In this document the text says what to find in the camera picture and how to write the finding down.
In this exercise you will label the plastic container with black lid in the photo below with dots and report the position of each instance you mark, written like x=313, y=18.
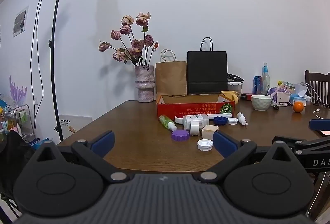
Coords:
x=235, y=88

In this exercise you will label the purple bag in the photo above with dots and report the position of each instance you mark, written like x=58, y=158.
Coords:
x=273, y=92

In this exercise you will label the blue tissue pack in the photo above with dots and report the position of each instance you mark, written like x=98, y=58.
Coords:
x=300, y=100

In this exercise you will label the dark wooden chair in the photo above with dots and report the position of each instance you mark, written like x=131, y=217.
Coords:
x=318, y=85

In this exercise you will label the dark cloth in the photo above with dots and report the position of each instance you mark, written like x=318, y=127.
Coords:
x=13, y=157

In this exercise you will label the purple wall sticker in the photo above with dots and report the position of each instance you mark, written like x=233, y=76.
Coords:
x=18, y=91

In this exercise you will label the white tape roll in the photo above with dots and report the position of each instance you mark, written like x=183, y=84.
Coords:
x=195, y=128

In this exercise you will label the white ribbed lid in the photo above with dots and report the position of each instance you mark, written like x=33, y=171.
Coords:
x=205, y=145

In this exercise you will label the clear cotton bud container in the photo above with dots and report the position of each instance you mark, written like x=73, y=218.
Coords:
x=197, y=119

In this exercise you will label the yellow mug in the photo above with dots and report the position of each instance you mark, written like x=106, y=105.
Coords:
x=230, y=96

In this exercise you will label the green yellow package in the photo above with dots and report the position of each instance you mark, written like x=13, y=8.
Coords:
x=286, y=84

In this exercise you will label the red cardboard box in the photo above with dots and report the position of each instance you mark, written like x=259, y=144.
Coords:
x=190, y=109

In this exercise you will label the blue can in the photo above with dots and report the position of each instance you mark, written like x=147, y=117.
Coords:
x=256, y=85

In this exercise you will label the blue lid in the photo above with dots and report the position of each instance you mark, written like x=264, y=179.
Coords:
x=220, y=121

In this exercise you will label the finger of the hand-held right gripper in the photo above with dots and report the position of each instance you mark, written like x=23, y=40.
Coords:
x=319, y=124
x=290, y=141

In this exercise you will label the red small box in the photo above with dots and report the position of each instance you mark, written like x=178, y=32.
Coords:
x=247, y=96

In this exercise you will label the white bowl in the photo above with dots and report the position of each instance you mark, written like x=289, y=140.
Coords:
x=261, y=103

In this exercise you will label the green bottle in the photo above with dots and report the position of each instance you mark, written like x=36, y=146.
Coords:
x=166, y=121

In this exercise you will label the small black object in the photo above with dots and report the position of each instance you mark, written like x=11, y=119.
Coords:
x=275, y=107

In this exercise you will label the white flat panel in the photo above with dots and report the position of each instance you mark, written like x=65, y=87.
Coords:
x=74, y=124

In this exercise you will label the black paper bag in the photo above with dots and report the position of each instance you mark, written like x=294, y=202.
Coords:
x=207, y=72

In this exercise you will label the brown paper bag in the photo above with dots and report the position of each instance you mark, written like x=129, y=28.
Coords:
x=170, y=77

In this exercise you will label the purple lid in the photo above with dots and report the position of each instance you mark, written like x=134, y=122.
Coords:
x=180, y=135

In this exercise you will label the white cube box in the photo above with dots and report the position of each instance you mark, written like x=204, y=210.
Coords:
x=282, y=97

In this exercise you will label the blue packets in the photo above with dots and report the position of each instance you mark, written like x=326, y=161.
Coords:
x=38, y=142

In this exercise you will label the wall poster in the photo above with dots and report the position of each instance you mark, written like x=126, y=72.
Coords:
x=20, y=21

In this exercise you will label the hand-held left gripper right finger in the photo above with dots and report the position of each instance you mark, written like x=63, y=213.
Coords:
x=224, y=144

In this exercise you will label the white small cap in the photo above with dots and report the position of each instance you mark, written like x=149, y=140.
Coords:
x=232, y=121

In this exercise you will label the white spray bottle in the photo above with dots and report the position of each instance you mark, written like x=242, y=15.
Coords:
x=241, y=118

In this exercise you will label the white flat case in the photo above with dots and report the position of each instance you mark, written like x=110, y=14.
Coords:
x=219, y=115

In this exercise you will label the dried pink roses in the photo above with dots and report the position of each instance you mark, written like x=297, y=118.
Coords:
x=135, y=45

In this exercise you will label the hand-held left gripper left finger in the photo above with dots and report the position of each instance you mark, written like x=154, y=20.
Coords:
x=103, y=142

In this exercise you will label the orange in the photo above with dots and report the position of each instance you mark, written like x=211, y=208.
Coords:
x=298, y=107

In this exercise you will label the clear bottle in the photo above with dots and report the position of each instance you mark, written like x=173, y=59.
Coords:
x=265, y=82

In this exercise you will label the speckled pink vase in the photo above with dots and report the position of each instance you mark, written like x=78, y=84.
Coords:
x=145, y=85

